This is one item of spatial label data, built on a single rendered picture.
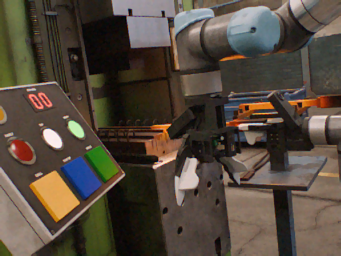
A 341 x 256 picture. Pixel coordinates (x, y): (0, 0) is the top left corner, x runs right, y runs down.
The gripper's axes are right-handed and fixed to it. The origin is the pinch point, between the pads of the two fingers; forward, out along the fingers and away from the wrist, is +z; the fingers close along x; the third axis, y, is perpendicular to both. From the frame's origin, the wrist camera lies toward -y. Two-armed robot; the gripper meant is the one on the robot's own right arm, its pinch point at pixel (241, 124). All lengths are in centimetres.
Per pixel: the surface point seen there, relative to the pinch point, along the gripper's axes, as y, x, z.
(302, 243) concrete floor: 101, 122, 33
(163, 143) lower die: 4.8, -3.5, 27.7
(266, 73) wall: 24, 784, 336
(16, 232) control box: 3, -70, 4
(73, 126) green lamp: -10, -46, 16
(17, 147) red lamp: -10, -65, 8
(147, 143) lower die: 3.1, -11.2, 27.7
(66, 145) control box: -7, -52, 12
